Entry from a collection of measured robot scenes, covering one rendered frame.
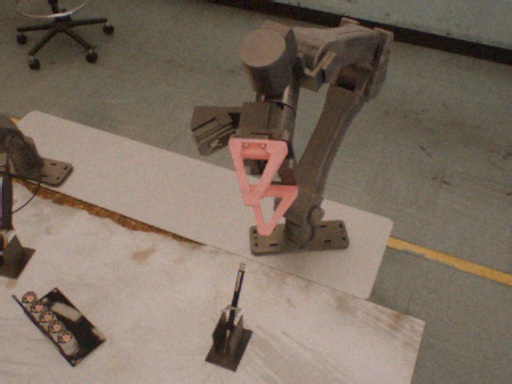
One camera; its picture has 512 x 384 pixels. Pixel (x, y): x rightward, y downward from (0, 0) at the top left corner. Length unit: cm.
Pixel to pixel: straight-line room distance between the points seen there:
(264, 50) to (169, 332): 54
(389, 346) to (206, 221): 45
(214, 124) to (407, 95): 222
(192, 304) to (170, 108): 180
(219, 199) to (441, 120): 176
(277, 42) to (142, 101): 215
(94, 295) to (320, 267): 44
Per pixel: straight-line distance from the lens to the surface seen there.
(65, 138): 138
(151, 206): 114
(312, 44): 71
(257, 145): 59
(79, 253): 110
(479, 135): 269
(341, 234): 107
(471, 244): 217
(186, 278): 101
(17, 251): 110
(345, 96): 94
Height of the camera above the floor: 158
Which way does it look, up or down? 47 degrees down
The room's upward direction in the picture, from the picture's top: straight up
